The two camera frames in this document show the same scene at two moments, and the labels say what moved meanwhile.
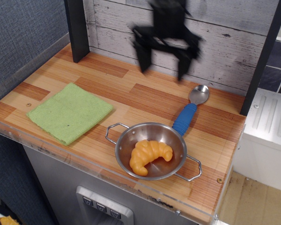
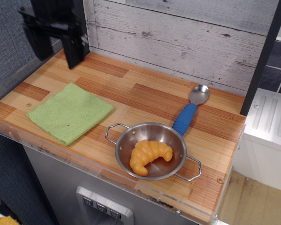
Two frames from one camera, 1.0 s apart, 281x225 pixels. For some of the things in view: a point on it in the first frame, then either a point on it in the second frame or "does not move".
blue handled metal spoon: [198, 94] does not move
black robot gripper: [168, 32] -> [62, 16]
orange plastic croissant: [145, 151] does not move
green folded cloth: [68, 115] does not move
